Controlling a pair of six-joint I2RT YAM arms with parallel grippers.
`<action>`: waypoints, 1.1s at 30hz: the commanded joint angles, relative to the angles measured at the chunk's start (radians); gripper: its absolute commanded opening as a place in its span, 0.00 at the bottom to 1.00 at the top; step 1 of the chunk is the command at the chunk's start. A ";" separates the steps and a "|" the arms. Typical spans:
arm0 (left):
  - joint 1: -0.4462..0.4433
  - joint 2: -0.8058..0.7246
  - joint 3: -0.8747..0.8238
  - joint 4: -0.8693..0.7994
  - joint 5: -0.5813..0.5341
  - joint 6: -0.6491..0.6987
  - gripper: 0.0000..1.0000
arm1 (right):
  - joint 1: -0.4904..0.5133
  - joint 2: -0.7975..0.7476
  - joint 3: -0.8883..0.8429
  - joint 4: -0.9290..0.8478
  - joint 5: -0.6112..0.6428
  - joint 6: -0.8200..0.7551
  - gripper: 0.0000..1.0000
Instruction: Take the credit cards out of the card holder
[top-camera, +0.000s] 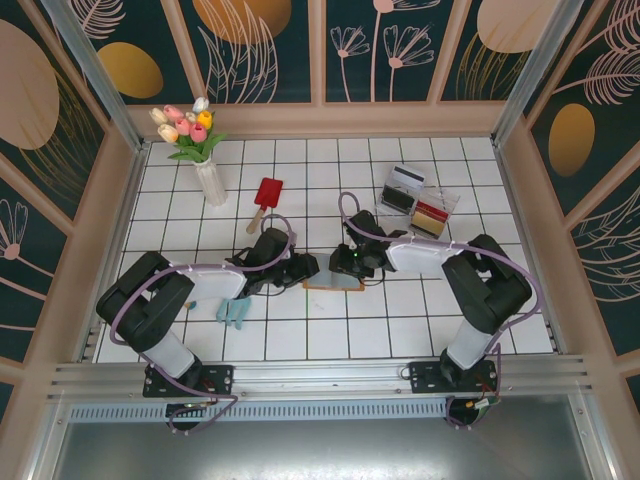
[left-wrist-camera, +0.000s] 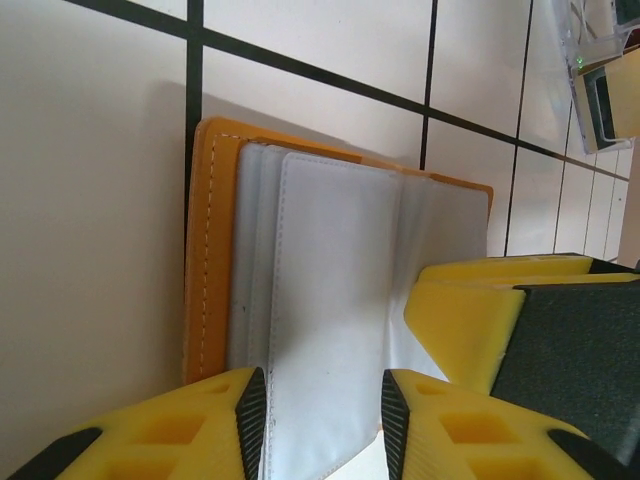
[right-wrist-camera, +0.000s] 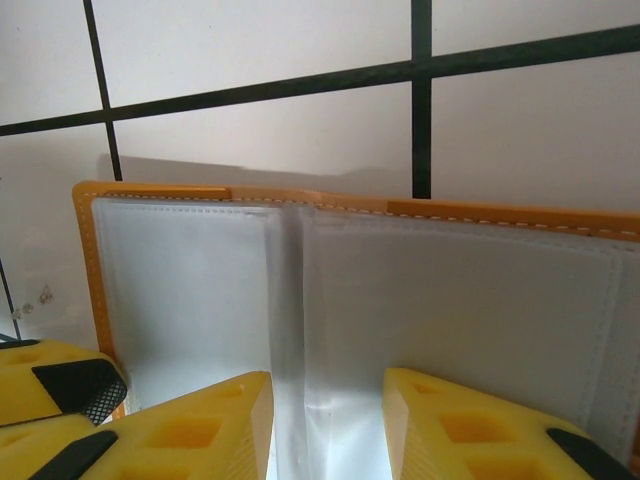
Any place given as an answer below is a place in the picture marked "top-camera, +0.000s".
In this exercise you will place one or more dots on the tan leather card holder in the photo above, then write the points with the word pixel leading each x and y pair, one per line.
pixel 340 281

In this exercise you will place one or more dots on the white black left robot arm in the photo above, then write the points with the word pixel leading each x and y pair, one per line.
pixel 215 285

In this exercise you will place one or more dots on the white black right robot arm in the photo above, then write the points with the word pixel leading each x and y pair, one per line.
pixel 425 257

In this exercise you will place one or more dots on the black credit card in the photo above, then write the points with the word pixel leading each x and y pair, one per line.
pixel 397 197

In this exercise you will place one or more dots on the gold credit card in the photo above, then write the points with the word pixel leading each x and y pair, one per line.
pixel 426 226

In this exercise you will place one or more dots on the white card with magnetic stripe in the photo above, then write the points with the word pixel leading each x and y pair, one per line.
pixel 407 176

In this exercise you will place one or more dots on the clear acrylic card box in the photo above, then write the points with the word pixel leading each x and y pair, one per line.
pixel 442 197

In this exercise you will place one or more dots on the red toy shovel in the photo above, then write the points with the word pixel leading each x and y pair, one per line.
pixel 269 192

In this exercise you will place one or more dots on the light blue toy rake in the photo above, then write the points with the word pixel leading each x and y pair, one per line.
pixel 231 314

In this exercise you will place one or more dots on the white ribbed vase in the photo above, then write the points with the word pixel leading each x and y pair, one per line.
pixel 211 182

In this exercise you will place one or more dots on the artificial tulip bouquet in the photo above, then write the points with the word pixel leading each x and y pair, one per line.
pixel 187 127

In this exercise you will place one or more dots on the small green circuit board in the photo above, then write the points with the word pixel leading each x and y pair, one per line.
pixel 482 404

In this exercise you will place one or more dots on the aluminium mounting rail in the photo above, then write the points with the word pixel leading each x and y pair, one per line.
pixel 320 375

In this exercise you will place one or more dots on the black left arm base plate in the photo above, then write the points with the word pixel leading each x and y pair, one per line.
pixel 217 380

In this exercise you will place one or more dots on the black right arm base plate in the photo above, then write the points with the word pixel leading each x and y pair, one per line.
pixel 425 377

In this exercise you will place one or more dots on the aluminium frame post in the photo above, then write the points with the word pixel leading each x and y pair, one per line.
pixel 100 80
pixel 535 70

